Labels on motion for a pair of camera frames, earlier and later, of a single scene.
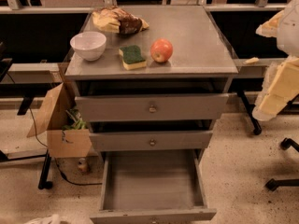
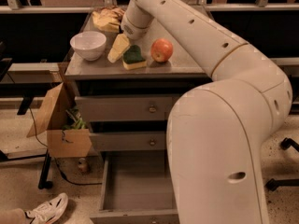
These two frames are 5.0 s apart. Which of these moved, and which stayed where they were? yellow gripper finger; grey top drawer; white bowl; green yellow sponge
Moved: yellow gripper finger
Stayed: green yellow sponge; grey top drawer; white bowl
